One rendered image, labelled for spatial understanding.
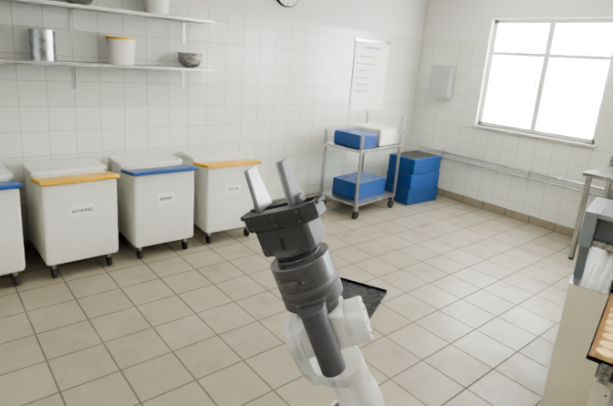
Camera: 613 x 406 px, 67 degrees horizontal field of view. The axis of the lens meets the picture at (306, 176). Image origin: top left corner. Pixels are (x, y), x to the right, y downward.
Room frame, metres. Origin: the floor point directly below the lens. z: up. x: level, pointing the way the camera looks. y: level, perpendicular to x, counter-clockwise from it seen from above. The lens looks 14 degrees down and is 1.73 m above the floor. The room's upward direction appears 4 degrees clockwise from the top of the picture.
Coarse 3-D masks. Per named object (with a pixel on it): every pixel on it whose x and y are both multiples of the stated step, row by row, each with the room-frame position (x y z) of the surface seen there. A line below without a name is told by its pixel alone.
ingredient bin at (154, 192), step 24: (120, 168) 3.72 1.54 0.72; (144, 168) 3.72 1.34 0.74; (168, 168) 3.70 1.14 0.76; (192, 168) 3.76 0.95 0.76; (120, 192) 3.72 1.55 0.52; (144, 192) 3.52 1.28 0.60; (168, 192) 3.65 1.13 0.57; (192, 192) 3.80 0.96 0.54; (120, 216) 3.73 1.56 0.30; (144, 216) 3.52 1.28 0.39; (168, 216) 3.65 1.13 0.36; (192, 216) 3.80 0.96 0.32; (144, 240) 3.52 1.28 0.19; (168, 240) 3.65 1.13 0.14
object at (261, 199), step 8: (248, 176) 0.62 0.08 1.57; (256, 176) 0.63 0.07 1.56; (248, 184) 0.62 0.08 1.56; (256, 184) 0.62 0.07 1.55; (264, 184) 0.64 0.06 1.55; (256, 192) 0.62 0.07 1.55; (264, 192) 0.63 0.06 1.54; (256, 200) 0.61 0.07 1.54; (264, 200) 0.62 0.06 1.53; (256, 208) 0.61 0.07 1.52; (264, 208) 0.62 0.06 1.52
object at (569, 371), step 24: (600, 264) 2.17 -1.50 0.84; (576, 288) 1.91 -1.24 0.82; (600, 288) 1.89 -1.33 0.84; (576, 312) 1.89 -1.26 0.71; (600, 312) 1.84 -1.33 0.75; (576, 336) 1.88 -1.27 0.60; (552, 360) 1.92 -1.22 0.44; (576, 360) 1.87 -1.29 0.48; (552, 384) 1.91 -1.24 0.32; (576, 384) 1.85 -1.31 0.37
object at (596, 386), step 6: (600, 366) 1.31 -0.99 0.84; (612, 372) 1.28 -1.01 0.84; (594, 378) 1.29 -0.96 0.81; (612, 378) 1.26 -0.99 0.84; (594, 384) 1.26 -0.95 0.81; (600, 384) 1.25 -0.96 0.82; (612, 384) 1.23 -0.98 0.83; (594, 390) 1.26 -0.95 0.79; (600, 390) 1.25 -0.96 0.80; (606, 390) 1.24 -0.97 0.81; (594, 396) 1.26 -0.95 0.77; (600, 396) 1.24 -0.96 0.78; (606, 396) 1.23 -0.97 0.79; (588, 402) 1.26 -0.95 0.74; (594, 402) 1.25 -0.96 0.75; (600, 402) 1.24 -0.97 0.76; (606, 402) 1.23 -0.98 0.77
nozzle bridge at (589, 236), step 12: (600, 204) 2.04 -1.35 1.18; (612, 204) 2.06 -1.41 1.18; (588, 216) 1.91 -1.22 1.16; (600, 216) 1.89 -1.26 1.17; (612, 216) 1.87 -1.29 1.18; (588, 228) 1.91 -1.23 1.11; (600, 228) 1.95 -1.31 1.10; (612, 228) 1.93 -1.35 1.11; (588, 240) 1.90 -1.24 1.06; (600, 240) 1.93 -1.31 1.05; (612, 240) 1.92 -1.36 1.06; (588, 252) 1.99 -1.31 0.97; (576, 264) 2.01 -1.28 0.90
